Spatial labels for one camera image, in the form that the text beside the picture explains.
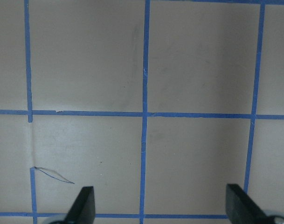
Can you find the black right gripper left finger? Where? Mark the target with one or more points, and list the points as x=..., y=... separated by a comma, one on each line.
x=83, y=210

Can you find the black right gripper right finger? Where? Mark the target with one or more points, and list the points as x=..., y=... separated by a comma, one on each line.
x=241, y=209

